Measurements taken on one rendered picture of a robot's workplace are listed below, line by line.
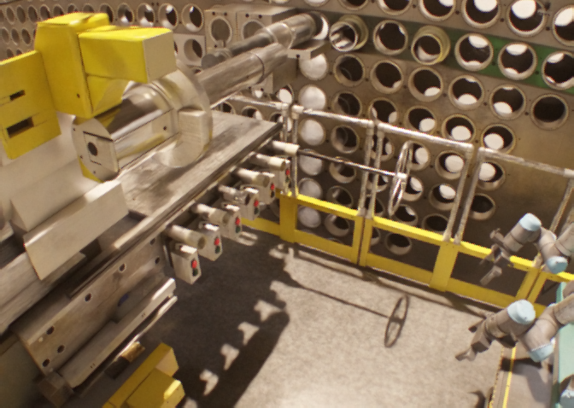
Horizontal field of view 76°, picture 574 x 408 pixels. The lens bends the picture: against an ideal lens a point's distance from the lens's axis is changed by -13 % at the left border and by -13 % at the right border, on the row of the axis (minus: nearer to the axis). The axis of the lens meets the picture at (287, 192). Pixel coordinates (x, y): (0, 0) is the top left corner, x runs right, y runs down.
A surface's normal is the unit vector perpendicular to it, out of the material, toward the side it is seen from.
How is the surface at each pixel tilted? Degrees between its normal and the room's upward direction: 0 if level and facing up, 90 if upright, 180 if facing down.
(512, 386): 0
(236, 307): 0
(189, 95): 90
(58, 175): 68
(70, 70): 90
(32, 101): 90
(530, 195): 90
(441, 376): 0
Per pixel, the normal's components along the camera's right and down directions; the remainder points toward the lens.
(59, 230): 0.88, 0.26
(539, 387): 0.00, -0.83
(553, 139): -0.46, 0.49
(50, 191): 0.82, -0.07
